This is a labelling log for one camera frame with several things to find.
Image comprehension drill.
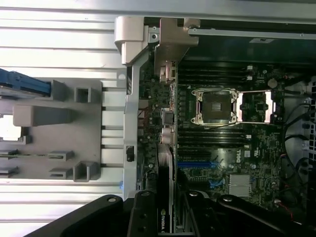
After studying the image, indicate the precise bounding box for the metal drive cage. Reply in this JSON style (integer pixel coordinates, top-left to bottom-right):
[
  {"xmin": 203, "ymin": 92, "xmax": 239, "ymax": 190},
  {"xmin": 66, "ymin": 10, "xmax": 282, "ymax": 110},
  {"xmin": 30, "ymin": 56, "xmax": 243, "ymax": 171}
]
[{"xmin": 302, "ymin": 76, "xmax": 316, "ymax": 158}]

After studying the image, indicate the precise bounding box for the silver CPU chip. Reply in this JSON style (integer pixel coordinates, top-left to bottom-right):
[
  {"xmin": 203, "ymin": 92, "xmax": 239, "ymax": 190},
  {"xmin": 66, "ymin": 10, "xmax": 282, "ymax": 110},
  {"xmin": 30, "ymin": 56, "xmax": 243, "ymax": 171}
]
[{"xmin": 0, "ymin": 116, "xmax": 22, "ymax": 141}]

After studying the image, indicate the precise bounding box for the blue expansion slot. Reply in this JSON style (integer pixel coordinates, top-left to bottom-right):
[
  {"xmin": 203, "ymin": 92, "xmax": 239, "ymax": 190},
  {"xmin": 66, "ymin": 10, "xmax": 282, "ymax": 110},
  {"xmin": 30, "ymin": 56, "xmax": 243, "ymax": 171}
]
[{"xmin": 177, "ymin": 161, "xmax": 218, "ymax": 168}]

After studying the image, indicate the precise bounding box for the green motherboard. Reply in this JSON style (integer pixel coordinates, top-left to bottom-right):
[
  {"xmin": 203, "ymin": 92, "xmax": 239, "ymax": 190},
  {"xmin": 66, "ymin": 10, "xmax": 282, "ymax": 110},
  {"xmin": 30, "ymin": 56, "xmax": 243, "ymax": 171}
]
[{"xmin": 138, "ymin": 61, "xmax": 288, "ymax": 210}]

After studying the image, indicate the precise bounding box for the grey plastic parts rack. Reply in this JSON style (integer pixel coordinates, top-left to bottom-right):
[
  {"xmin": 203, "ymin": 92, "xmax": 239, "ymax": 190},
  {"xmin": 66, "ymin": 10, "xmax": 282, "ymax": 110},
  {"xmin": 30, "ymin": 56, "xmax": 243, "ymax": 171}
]
[{"xmin": 0, "ymin": 79, "xmax": 103, "ymax": 182}]

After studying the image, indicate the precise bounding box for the silver socket cover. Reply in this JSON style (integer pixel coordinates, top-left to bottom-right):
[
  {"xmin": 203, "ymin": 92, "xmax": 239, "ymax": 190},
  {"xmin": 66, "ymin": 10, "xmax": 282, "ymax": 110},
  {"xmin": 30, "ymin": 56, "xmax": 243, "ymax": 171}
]
[{"xmin": 237, "ymin": 90, "xmax": 276, "ymax": 124}]

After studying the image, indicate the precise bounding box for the open grey PC case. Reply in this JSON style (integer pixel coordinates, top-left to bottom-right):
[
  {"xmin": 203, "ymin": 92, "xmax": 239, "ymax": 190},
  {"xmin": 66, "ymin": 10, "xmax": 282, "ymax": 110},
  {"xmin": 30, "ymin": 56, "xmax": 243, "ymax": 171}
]
[{"xmin": 114, "ymin": 16, "xmax": 316, "ymax": 237}]

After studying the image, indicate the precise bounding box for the CPU socket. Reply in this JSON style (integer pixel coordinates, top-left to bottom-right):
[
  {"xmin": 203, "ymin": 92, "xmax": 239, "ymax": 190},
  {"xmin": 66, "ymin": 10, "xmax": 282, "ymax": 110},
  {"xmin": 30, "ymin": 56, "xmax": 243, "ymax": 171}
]
[{"xmin": 192, "ymin": 87, "xmax": 239, "ymax": 126}]

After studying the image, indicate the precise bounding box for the green RAM stick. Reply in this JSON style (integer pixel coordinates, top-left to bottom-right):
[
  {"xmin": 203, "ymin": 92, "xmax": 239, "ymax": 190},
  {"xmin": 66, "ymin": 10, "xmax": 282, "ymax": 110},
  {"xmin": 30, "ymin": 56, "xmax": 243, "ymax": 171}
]
[{"xmin": 0, "ymin": 153, "xmax": 49, "ymax": 157}]

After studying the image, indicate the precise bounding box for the silver chipset heatsink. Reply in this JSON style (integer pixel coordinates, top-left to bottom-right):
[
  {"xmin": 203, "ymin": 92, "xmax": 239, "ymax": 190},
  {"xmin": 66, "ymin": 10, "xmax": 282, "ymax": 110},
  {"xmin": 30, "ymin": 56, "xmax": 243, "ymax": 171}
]
[{"xmin": 228, "ymin": 174, "xmax": 252, "ymax": 197}]

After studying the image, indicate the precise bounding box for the hard disk in blue carrier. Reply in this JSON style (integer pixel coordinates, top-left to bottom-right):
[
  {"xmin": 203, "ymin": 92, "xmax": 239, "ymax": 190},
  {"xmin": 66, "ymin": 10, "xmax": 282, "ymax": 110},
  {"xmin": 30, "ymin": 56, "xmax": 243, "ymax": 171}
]
[{"xmin": 0, "ymin": 68, "xmax": 51, "ymax": 98}]

